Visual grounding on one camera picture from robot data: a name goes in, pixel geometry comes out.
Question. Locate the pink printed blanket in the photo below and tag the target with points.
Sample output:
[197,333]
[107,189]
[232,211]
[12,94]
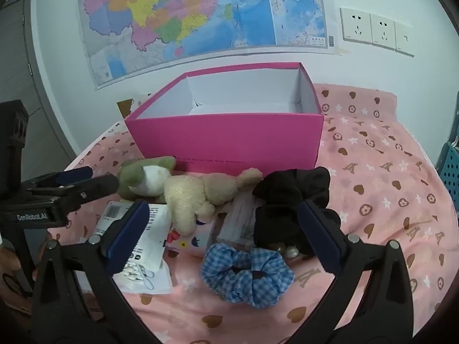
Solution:
[376,193]

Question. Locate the green plush toy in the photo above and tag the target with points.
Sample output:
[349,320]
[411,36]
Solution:
[129,179]

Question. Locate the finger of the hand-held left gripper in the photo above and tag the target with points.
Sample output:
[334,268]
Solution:
[96,186]
[75,174]

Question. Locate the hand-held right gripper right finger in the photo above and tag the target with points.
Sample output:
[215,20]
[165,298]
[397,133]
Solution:
[322,240]

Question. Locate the blue perforated basket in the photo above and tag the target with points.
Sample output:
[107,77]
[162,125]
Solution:
[450,172]

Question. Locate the clear plastic packet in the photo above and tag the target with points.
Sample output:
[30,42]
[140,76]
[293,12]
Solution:
[236,222]

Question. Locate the cream star printed cloth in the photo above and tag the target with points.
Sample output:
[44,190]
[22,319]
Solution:
[125,106]

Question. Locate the pink cardboard box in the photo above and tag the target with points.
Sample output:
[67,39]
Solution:
[229,139]

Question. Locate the clear bag of hair clips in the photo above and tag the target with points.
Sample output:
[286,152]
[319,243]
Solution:
[159,280]

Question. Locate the wall map poster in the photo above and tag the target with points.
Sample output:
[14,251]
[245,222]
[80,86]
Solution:
[161,14]

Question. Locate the grey door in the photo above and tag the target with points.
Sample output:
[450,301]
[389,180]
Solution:
[14,61]

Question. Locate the beige plush toy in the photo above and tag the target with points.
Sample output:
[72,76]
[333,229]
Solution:
[186,197]

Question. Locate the blue gingham scrunchie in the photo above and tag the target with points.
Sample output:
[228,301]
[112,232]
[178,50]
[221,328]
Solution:
[222,268]

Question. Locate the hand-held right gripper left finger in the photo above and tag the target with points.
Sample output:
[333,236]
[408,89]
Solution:
[129,236]

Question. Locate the pink floral tissue pack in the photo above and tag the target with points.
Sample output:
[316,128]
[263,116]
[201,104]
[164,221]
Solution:
[193,240]

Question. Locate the white wall socket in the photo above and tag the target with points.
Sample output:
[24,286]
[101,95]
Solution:
[355,25]
[404,39]
[383,31]

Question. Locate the white barcode packet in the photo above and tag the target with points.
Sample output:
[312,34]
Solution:
[154,229]

